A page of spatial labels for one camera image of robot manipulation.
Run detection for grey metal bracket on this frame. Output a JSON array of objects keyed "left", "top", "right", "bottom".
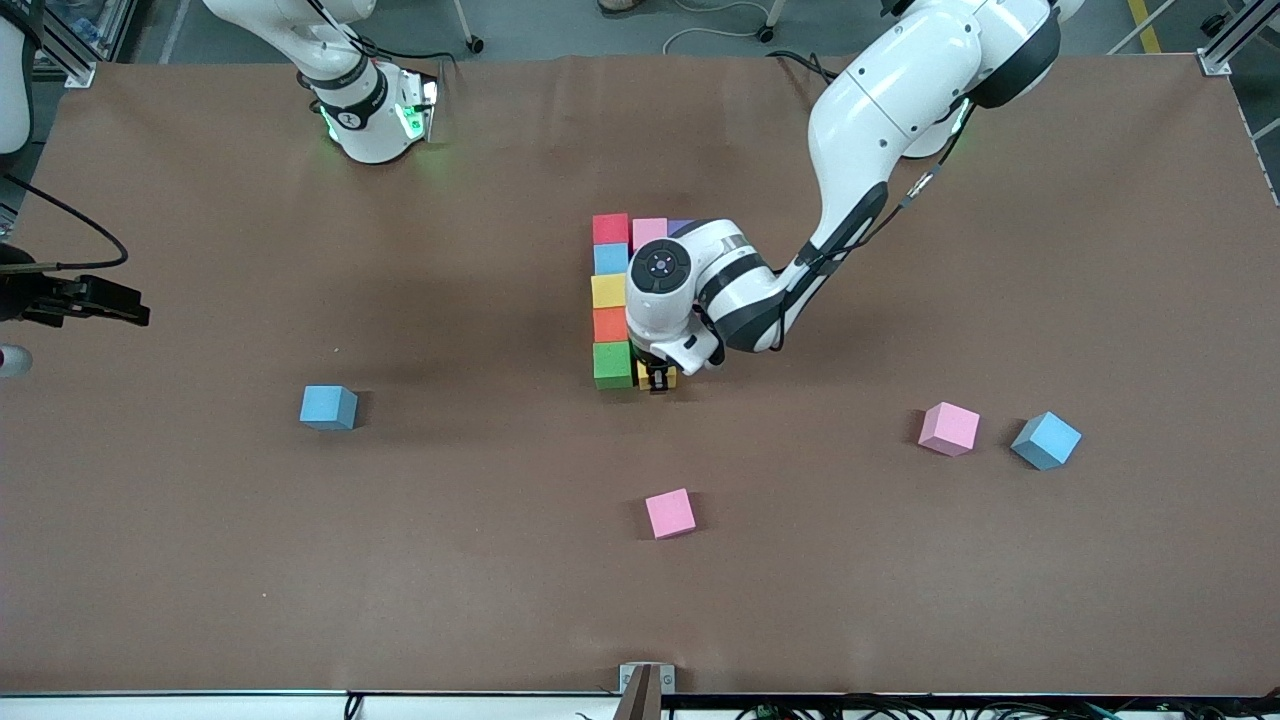
[{"left": 619, "top": 662, "right": 677, "bottom": 720}]

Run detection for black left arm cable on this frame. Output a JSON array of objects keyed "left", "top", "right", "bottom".
[{"left": 848, "top": 95, "right": 979, "bottom": 253}]

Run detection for black left base cable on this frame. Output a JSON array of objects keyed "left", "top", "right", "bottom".
[{"left": 765, "top": 48, "right": 836, "bottom": 83}]

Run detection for brown table cover sheet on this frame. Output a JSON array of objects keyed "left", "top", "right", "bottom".
[{"left": 0, "top": 52, "right": 1280, "bottom": 698}]

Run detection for aluminium frame post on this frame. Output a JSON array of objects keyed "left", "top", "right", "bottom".
[
  {"left": 38, "top": 0, "right": 98, "bottom": 89},
  {"left": 1197, "top": 0, "right": 1280, "bottom": 77}
]

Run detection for white floor cable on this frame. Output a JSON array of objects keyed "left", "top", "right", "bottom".
[{"left": 662, "top": 0, "right": 773, "bottom": 57}]

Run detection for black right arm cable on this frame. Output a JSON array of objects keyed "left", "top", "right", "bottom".
[{"left": 0, "top": 172, "right": 129, "bottom": 273}]

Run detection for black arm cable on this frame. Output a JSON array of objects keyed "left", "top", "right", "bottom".
[
  {"left": 0, "top": 172, "right": 129, "bottom": 273},
  {"left": 848, "top": 95, "right": 979, "bottom": 253}
]

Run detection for green foam cube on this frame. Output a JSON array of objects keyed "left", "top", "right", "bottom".
[{"left": 592, "top": 341, "right": 635, "bottom": 391}]

